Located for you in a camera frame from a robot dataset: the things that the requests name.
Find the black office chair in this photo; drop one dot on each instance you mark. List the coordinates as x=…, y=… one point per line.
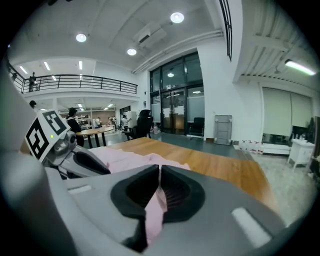
x=143, y=125

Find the white roller blind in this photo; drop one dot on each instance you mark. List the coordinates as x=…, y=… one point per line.
x=276, y=112

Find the row of white bottles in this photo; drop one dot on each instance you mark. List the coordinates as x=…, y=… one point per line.
x=250, y=147

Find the pink shirt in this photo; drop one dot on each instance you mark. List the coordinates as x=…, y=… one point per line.
x=130, y=160

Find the white cabinet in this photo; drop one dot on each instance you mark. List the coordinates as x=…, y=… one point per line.
x=301, y=152

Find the long ceiling tube light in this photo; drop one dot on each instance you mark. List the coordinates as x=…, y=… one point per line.
x=300, y=67

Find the black visitor chair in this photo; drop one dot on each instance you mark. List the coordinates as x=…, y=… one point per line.
x=197, y=126

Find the black balcony railing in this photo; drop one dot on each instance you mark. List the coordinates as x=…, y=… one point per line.
x=75, y=83

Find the round wooden table black base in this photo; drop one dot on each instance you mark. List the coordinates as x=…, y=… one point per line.
x=95, y=130

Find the ceiling air conditioner unit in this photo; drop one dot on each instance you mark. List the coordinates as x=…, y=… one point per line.
x=150, y=35

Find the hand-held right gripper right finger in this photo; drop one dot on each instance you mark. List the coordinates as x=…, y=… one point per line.
x=212, y=220

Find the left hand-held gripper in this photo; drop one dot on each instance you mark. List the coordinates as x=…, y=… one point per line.
x=47, y=132

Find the dark glass entrance door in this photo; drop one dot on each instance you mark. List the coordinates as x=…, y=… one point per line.
x=177, y=100

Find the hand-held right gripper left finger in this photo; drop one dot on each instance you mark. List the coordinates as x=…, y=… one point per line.
x=105, y=200

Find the round ceiling light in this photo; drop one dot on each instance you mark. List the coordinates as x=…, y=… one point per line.
x=81, y=37
x=131, y=51
x=177, y=17

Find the rectangular wooden table white legs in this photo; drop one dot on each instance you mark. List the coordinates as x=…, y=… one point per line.
x=212, y=165

